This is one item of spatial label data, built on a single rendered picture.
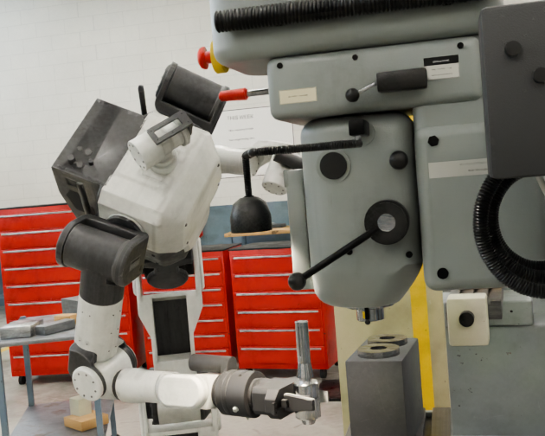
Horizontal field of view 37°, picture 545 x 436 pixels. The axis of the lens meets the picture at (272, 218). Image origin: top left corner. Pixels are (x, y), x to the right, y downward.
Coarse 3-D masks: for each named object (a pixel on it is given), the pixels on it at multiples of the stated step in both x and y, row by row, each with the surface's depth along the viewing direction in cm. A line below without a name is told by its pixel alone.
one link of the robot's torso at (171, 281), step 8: (144, 264) 193; (152, 264) 194; (176, 264) 195; (184, 264) 196; (152, 272) 199; (160, 272) 198; (168, 272) 199; (176, 272) 199; (184, 272) 201; (152, 280) 201; (160, 280) 202; (168, 280) 202; (176, 280) 203; (184, 280) 204; (160, 288) 206; (168, 288) 206
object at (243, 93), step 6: (228, 90) 153; (234, 90) 152; (240, 90) 152; (246, 90) 152; (252, 90) 152; (258, 90) 152; (264, 90) 152; (222, 96) 153; (228, 96) 153; (234, 96) 152; (240, 96) 152; (246, 96) 152
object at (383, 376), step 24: (384, 336) 184; (360, 360) 168; (384, 360) 166; (408, 360) 172; (360, 384) 168; (384, 384) 166; (408, 384) 170; (360, 408) 168; (384, 408) 167; (408, 408) 168; (360, 432) 169; (384, 432) 167; (408, 432) 167
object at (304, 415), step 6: (294, 390) 148; (300, 390) 147; (306, 390) 146; (312, 390) 147; (318, 390) 148; (306, 396) 146; (312, 396) 147; (318, 396) 148; (318, 402) 148; (318, 408) 148; (300, 414) 147; (306, 414) 147; (312, 414) 147; (318, 414) 148
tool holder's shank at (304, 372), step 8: (304, 320) 149; (296, 328) 147; (304, 328) 147; (296, 336) 148; (304, 336) 147; (304, 344) 147; (304, 352) 147; (304, 360) 147; (304, 368) 147; (304, 376) 147; (312, 376) 148
